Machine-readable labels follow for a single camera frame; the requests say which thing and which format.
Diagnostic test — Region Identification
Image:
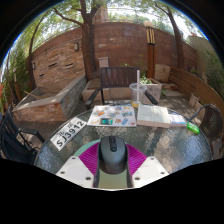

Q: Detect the grey computer mouse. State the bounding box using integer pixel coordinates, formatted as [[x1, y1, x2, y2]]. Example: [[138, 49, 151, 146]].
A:
[[98, 135, 129, 175]]

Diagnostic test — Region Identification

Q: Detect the curved wooden bench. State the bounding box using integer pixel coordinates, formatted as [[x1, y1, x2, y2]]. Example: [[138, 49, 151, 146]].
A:
[[168, 65, 224, 114]]

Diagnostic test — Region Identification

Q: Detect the dark wicker chair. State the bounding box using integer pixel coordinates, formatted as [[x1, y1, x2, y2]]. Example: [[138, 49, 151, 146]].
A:
[[189, 103, 224, 148]]

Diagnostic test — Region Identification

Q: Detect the slender leaning tree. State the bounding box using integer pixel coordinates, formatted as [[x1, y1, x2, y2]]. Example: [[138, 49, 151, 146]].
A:
[[153, 1, 186, 69]]

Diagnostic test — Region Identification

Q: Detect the dark wooden chair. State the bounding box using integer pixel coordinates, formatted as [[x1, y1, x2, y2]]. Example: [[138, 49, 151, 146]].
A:
[[84, 66, 159, 111]]

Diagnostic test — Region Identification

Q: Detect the clear plastic cup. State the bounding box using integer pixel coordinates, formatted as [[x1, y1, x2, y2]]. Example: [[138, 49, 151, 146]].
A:
[[129, 82, 148, 108]]

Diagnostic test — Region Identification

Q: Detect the white planter with plant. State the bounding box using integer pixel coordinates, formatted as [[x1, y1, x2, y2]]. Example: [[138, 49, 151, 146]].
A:
[[139, 74, 163, 104]]

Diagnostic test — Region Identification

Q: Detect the wooden lamp post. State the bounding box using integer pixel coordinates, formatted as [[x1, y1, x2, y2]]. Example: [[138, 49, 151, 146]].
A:
[[143, 21, 157, 79]]

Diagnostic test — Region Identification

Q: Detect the white license plate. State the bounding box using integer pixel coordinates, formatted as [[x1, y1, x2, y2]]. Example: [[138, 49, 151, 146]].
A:
[[49, 116, 88, 152]]

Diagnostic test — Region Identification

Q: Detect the colourful picture sheet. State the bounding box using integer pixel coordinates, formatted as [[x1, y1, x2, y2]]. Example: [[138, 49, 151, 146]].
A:
[[87, 104, 138, 128]]

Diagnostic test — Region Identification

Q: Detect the small white planter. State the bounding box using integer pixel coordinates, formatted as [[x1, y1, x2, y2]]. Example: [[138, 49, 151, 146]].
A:
[[188, 92, 201, 108]]

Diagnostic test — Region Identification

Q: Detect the black metal chair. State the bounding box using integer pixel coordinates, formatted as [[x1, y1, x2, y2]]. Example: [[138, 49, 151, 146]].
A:
[[0, 111, 46, 166]]

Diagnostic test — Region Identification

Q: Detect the stone fire pit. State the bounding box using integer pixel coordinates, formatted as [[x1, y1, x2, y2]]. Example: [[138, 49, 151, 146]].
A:
[[12, 73, 88, 123]]

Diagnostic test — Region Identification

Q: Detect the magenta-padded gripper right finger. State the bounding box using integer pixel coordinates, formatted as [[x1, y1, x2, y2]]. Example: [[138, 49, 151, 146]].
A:
[[125, 143, 170, 189]]

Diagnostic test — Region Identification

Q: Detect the white drinking straw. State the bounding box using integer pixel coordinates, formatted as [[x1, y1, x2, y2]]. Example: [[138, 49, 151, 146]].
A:
[[135, 69, 141, 107]]

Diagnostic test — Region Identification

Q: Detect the open white book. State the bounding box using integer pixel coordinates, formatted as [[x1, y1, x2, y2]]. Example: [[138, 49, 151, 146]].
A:
[[136, 104, 172, 129]]

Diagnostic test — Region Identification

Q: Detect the large tree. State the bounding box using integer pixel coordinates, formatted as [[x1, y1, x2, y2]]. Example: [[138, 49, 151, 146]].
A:
[[53, 0, 101, 81]]

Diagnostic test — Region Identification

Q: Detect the beige stone block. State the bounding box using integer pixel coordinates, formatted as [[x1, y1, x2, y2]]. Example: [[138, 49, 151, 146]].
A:
[[154, 63, 172, 83]]

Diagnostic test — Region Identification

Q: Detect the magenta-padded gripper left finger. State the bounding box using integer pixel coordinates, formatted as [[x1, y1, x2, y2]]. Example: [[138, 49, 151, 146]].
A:
[[55, 141, 101, 189]]

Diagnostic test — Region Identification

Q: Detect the green packet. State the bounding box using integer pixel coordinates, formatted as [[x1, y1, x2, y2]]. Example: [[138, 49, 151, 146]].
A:
[[186, 121, 201, 135]]

